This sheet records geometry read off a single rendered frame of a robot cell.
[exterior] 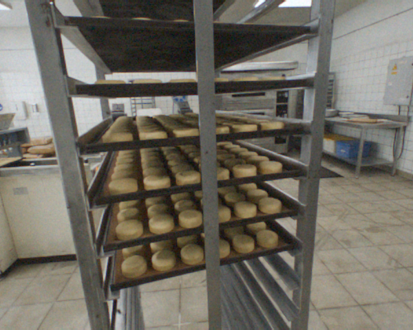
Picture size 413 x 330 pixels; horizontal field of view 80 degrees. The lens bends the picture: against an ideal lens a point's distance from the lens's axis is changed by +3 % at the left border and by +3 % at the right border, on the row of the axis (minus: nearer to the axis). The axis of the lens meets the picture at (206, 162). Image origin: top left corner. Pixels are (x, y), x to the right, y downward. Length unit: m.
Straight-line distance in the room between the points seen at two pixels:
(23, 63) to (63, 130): 6.71
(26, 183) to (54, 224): 0.41
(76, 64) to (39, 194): 4.58
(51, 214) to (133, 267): 1.96
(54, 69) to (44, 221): 2.19
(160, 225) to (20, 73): 6.78
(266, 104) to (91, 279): 5.13
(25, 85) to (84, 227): 6.72
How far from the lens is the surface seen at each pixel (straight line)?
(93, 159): 2.51
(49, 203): 2.45
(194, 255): 0.56
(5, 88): 7.34
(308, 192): 0.56
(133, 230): 0.50
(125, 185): 0.46
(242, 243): 0.59
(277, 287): 0.79
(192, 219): 0.51
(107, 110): 1.02
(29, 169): 2.43
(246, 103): 5.30
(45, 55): 0.42
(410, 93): 4.77
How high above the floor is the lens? 1.39
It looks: 15 degrees down
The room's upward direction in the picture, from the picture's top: 2 degrees counter-clockwise
